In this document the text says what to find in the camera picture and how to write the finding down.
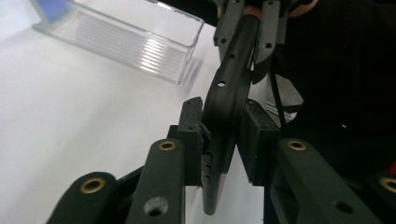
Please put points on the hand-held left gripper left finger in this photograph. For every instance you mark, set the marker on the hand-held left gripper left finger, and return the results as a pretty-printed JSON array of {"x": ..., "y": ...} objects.
[{"x": 165, "y": 180}]

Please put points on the metal floor rail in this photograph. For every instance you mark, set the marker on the metal floor rail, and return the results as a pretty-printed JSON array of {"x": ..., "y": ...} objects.
[{"x": 271, "y": 108}]

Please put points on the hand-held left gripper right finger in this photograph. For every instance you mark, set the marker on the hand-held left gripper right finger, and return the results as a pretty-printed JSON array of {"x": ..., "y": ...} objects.
[{"x": 299, "y": 186}]

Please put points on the clear plastic tray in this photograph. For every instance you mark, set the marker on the clear plastic tray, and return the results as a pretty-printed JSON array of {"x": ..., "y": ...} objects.
[{"x": 124, "y": 40}]

